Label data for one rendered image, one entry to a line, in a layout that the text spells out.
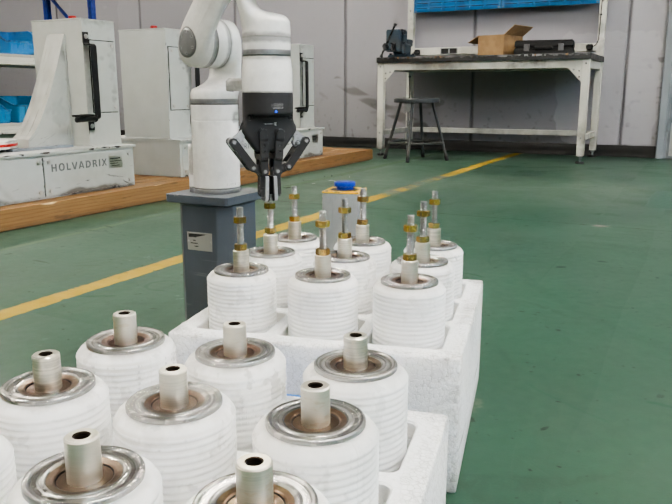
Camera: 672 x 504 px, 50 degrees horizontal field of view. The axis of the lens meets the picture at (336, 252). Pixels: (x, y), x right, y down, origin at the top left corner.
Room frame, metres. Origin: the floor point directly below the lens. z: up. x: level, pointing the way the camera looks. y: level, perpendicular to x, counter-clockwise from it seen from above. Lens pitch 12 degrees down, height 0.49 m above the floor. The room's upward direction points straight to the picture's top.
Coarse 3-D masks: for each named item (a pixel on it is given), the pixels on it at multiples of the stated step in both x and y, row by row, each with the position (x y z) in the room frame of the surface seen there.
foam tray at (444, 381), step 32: (480, 288) 1.14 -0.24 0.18; (192, 320) 0.97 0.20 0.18; (480, 320) 1.17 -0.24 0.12; (192, 352) 0.91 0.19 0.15; (288, 352) 0.88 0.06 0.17; (320, 352) 0.86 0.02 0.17; (384, 352) 0.84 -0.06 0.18; (416, 352) 0.84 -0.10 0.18; (448, 352) 0.84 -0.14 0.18; (288, 384) 0.88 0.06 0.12; (416, 384) 0.83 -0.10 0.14; (448, 384) 0.82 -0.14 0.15; (448, 416) 0.82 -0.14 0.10; (448, 448) 0.82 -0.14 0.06; (448, 480) 0.82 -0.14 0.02
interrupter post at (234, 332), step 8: (232, 320) 0.66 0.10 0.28; (224, 328) 0.64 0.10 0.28; (232, 328) 0.64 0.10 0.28; (240, 328) 0.64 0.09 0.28; (224, 336) 0.64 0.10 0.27; (232, 336) 0.64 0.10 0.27; (240, 336) 0.64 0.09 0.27; (224, 344) 0.64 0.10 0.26; (232, 344) 0.64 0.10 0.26; (240, 344) 0.64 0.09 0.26; (224, 352) 0.64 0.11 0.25; (232, 352) 0.64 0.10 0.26; (240, 352) 0.64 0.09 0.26
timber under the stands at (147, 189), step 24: (240, 168) 4.04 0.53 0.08; (312, 168) 4.63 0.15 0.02; (96, 192) 3.04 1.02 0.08; (120, 192) 3.10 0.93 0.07; (144, 192) 3.23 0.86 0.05; (168, 192) 3.38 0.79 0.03; (0, 216) 2.56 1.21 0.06; (24, 216) 2.65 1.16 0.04; (48, 216) 2.75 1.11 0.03; (72, 216) 2.85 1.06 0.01
